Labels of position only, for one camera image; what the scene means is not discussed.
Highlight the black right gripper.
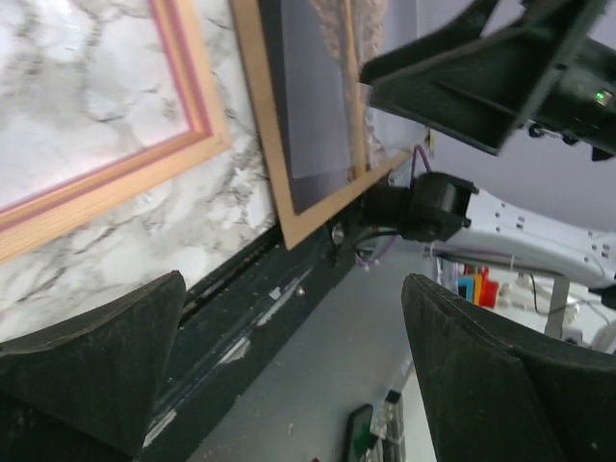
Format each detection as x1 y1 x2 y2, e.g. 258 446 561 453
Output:
359 0 615 162

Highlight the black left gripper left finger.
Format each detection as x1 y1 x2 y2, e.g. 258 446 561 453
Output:
1 271 186 461

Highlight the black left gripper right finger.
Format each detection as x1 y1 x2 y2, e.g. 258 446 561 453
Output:
401 274 615 461

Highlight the pink wooden picture frame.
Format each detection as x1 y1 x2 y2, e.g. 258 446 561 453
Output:
1 0 230 261

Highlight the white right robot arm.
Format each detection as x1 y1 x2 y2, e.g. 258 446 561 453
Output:
360 1 615 307

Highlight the red yellow blue object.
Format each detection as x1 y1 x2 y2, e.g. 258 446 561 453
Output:
456 265 500 309

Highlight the brown frame backing board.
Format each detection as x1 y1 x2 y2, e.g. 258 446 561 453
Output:
230 0 411 250

